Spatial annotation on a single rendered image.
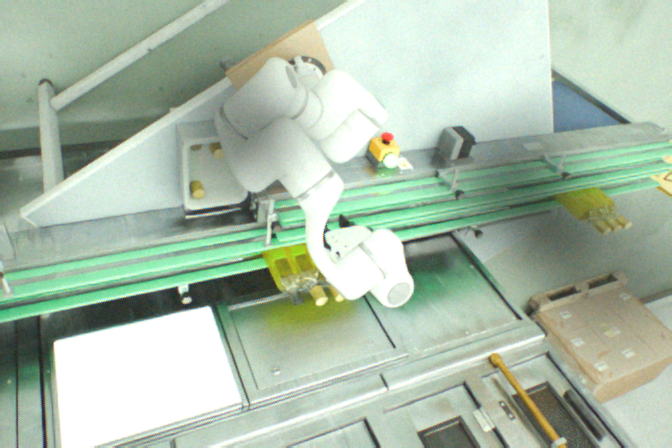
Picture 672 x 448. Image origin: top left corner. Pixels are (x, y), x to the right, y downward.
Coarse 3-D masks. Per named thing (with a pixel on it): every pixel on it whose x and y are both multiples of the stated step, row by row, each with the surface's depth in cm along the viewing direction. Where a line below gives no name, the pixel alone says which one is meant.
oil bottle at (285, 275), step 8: (280, 248) 149; (264, 256) 151; (272, 256) 146; (280, 256) 146; (288, 256) 147; (272, 264) 145; (280, 264) 144; (288, 264) 144; (272, 272) 147; (280, 272) 142; (288, 272) 142; (296, 272) 143; (280, 280) 141; (288, 280) 140; (296, 280) 141; (280, 288) 142
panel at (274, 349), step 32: (224, 320) 145; (256, 320) 147; (288, 320) 149; (320, 320) 151; (352, 320) 153; (384, 320) 154; (224, 352) 137; (256, 352) 139; (288, 352) 141; (320, 352) 143; (352, 352) 144; (384, 352) 145; (256, 384) 132; (288, 384) 133; (320, 384) 136; (192, 416) 123; (224, 416) 126
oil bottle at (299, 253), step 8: (288, 248) 149; (296, 248) 149; (304, 248) 150; (296, 256) 147; (304, 256) 147; (296, 264) 145; (304, 264) 145; (312, 264) 145; (304, 272) 143; (312, 272) 143; (304, 280) 143
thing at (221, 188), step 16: (208, 144) 139; (192, 160) 140; (208, 160) 142; (224, 160) 144; (192, 176) 143; (208, 176) 146; (224, 176) 148; (208, 192) 146; (224, 192) 148; (240, 192) 147; (192, 208) 142
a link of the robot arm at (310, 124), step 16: (320, 80) 108; (336, 80) 105; (352, 80) 107; (320, 96) 106; (336, 96) 106; (352, 96) 106; (368, 96) 110; (304, 112) 103; (320, 112) 106; (336, 112) 107; (368, 112) 113; (384, 112) 116; (304, 128) 107; (320, 128) 108
